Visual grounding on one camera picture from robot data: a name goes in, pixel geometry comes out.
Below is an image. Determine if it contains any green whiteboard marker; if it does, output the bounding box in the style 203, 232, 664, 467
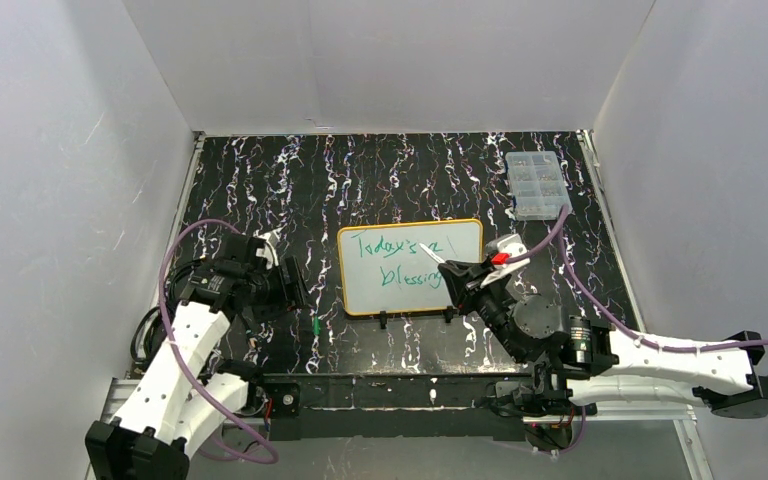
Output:
419, 243, 446, 265

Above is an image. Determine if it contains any yellow framed whiteboard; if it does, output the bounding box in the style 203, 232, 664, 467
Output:
337, 219, 484, 317

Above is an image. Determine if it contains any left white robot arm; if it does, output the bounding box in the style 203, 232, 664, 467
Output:
85, 230, 308, 479

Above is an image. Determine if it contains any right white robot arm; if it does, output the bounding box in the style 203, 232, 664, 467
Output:
438, 256, 768, 419

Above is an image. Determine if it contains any clear plastic compartment box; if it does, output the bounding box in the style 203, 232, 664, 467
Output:
504, 151, 572, 221

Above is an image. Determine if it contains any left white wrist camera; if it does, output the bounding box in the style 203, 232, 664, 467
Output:
256, 228, 281, 270

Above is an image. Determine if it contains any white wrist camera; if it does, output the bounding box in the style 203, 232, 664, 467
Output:
256, 228, 281, 270
481, 234, 531, 287

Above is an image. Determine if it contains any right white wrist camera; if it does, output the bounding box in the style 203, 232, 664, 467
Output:
481, 234, 531, 287

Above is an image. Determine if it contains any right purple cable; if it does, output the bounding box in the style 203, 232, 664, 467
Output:
503, 203, 768, 458

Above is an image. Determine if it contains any purple cable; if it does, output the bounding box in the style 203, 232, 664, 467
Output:
158, 218, 279, 465
503, 203, 768, 458

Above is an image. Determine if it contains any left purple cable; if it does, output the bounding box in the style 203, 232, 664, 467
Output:
158, 218, 279, 465

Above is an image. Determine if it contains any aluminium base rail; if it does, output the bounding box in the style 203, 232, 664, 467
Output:
100, 374, 698, 427

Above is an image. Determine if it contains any black cable bundle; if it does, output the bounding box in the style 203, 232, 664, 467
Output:
129, 261, 206, 364

